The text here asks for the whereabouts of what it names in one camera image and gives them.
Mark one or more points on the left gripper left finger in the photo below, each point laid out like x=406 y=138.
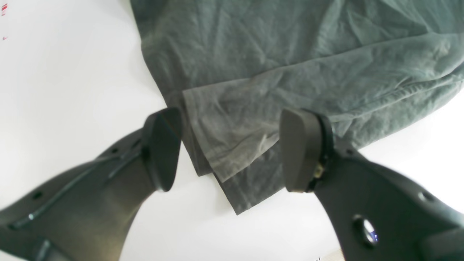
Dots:
x=85 y=213

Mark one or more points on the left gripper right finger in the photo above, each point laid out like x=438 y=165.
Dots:
x=377 y=213

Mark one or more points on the dark grey t-shirt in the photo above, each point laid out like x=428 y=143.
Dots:
x=373 y=67

